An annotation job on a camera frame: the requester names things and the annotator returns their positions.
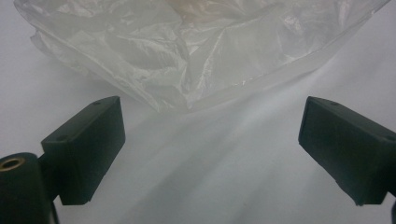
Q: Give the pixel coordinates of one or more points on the white paper sheet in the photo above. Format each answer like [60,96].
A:
[218,171]

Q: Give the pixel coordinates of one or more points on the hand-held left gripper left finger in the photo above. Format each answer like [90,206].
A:
[87,149]

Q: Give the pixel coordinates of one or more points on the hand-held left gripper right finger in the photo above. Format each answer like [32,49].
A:
[348,146]

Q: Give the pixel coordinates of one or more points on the clear smiley face plastic bag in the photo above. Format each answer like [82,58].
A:
[186,53]

